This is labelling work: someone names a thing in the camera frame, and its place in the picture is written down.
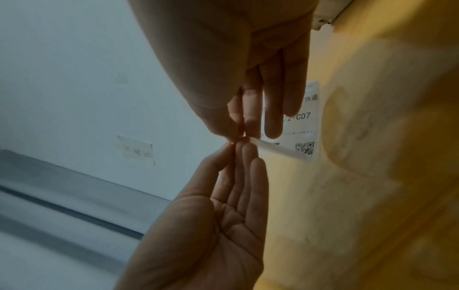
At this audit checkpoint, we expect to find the person's left hand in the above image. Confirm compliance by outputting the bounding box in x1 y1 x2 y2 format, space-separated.
114 138 270 290

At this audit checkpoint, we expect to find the person's right hand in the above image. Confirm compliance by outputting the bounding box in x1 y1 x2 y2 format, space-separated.
128 0 320 143

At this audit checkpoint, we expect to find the white shipping label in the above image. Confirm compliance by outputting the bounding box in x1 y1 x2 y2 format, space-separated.
223 81 320 164

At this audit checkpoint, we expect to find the paper tape piece with writing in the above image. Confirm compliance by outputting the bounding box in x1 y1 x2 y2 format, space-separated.
116 135 157 166

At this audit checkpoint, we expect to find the white torn packaging piece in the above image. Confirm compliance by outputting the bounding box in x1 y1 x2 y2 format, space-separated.
311 0 356 32

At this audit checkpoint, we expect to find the yellow parcel bag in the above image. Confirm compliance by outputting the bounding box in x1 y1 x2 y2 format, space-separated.
257 0 459 290

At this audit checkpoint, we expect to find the grey metal rail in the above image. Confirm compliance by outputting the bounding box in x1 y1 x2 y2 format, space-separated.
0 148 172 274

